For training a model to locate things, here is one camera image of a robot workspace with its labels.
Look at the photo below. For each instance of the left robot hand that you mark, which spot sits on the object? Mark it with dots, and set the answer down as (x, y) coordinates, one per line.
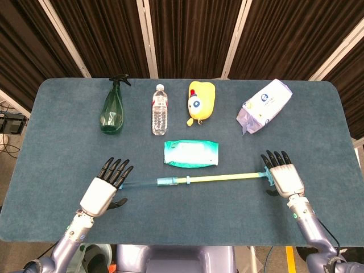
(98, 196)

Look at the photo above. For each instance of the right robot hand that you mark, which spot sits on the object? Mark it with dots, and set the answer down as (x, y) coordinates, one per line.
(287, 180)

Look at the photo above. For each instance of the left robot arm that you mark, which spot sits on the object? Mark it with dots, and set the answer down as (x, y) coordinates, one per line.
(65, 250)

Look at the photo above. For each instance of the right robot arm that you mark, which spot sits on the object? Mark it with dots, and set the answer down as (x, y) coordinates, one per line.
(312, 236)

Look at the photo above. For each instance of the blue felt table cover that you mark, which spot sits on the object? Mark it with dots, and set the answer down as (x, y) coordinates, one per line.
(57, 170)

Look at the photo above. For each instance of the pale green bin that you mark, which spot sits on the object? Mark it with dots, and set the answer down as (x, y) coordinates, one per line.
(96, 256)

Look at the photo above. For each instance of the purple tissue pack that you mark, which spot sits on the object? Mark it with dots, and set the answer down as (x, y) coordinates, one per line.
(264, 105)

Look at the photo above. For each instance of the green spray bottle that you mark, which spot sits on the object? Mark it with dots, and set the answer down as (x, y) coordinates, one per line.
(112, 113)

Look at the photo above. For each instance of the purple-grey robot torso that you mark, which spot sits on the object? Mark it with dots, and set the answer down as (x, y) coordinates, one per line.
(170, 258)

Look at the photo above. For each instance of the green wet wipes pack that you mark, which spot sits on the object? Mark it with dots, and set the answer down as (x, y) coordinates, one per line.
(187, 152)

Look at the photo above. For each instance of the clear plastic water bottle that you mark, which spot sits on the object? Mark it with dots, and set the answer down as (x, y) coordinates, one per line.
(159, 113)

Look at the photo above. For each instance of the dark brown curtain panel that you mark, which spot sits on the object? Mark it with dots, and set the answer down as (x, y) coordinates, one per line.
(28, 57)
(108, 37)
(284, 37)
(352, 99)
(193, 37)

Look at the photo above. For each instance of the black equipment box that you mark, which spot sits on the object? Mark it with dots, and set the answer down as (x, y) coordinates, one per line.
(12, 122)

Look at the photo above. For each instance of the yellow plush toy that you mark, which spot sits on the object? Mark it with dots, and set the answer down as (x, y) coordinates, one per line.
(203, 99)

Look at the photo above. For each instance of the white frame post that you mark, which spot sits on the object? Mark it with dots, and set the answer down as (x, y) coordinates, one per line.
(65, 39)
(335, 51)
(236, 39)
(148, 42)

